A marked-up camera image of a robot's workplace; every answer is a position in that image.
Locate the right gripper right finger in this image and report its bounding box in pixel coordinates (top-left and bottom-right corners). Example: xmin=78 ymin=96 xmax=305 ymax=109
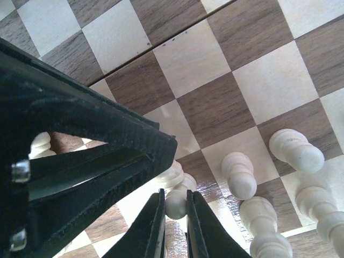
xmin=187 ymin=190 xmax=250 ymax=258

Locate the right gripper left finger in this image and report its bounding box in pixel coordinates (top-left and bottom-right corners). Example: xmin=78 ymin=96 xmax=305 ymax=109
xmin=103 ymin=189 xmax=166 ymax=258

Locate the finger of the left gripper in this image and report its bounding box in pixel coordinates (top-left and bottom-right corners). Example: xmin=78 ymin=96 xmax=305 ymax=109
xmin=1 ymin=40 xmax=177 ymax=257

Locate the white pawn gripped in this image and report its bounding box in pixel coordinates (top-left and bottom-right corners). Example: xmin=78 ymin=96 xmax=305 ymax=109
xmin=155 ymin=158 xmax=198 ymax=220

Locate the white chess pieces pile lower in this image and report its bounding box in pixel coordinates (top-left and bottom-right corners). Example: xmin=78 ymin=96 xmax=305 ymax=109
xmin=28 ymin=132 xmax=56 ymax=160

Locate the wooden chess board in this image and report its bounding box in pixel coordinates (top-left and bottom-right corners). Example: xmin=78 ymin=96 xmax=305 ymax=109
xmin=1 ymin=1 xmax=343 ymax=257

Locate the white standing piece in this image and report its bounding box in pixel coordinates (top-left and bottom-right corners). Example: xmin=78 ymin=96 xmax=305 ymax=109
xmin=296 ymin=186 xmax=343 ymax=257
xmin=239 ymin=196 xmax=293 ymax=257

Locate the white pawn near corner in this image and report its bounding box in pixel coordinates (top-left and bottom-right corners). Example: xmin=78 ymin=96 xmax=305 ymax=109
xmin=221 ymin=152 xmax=257 ymax=200

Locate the white standing pawn front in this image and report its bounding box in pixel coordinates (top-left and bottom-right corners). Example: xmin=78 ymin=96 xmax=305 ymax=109
xmin=269 ymin=128 xmax=325 ymax=173

